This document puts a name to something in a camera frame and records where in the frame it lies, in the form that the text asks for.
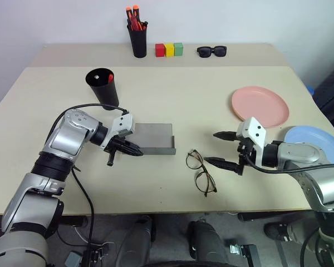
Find black shoe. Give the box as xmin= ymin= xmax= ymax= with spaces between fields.
xmin=263 ymin=221 xmax=293 ymax=243

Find black metal floor bracket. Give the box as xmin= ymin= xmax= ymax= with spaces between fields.
xmin=225 ymin=243 xmax=262 ymax=267

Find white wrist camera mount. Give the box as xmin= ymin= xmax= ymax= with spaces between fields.
xmin=236 ymin=116 xmax=267 ymax=168
xmin=101 ymin=113 xmax=136 ymax=149

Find pink plate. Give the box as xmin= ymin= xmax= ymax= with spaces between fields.
xmin=230 ymin=86 xmax=290 ymax=129

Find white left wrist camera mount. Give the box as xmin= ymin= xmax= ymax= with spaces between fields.
xmin=101 ymin=113 xmax=136 ymax=149

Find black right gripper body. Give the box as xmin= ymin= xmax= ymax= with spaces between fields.
xmin=237 ymin=137 xmax=254 ymax=176

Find black sunglasses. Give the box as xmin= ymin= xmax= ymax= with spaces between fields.
xmin=196 ymin=45 xmax=227 ymax=59

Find red orange marker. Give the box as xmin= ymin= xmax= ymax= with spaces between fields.
xmin=129 ymin=16 xmax=144 ymax=32

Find small grey box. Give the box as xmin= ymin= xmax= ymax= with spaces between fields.
xmin=64 ymin=250 xmax=83 ymax=267

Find tall black pen holder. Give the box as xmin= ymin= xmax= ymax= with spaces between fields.
xmin=126 ymin=23 xmax=149 ymax=59

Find wide black plastic cup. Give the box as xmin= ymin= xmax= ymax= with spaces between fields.
xmin=85 ymin=67 xmax=120 ymax=112

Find grey trouser leg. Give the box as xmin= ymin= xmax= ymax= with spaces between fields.
xmin=287 ymin=219 xmax=321 ymax=246

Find thin-framed tortoise eyeglasses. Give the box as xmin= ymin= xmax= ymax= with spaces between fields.
xmin=185 ymin=149 xmax=218 ymax=198

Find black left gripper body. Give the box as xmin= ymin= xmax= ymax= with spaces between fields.
xmin=104 ymin=129 xmax=135 ymax=167

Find black chair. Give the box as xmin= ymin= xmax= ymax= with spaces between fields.
xmin=312 ymin=58 xmax=334 ymax=123

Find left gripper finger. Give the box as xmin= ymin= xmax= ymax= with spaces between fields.
xmin=121 ymin=140 xmax=141 ymax=152
xmin=118 ymin=147 xmax=144 ymax=157

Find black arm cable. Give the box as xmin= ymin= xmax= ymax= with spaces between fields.
xmin=45 ymin=103 xmax=129 ymax=261
xmin=244 ymin=154 xmax=334 ymax=175

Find grey open glasses case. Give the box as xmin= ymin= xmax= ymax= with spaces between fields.
xmin=127 ymin=123 xmax=177 ymax=156

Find blue plate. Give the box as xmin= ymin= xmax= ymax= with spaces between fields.
xmin=283 ymin=126 xmax=334 ymax=167

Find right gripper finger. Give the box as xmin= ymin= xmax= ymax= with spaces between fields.
xmin=213 ymin=131 xmax=237 ymax=141
xmin=203 ymin=156 xmax=241 ymax=175

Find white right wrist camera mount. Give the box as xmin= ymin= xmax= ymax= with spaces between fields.
xmin=236 ymin=116 xmax=267 ymax=168

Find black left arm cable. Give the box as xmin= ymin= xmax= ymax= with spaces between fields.
xmin=45 ymin=103 xmax=129 ymax=261

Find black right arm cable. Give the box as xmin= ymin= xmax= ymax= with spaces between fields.
xmin=244 ymin=154 xmax=334 ymax=175

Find black table foot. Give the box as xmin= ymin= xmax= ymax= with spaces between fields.
xmin=237 ymin=212 xmax=269 ymax=223

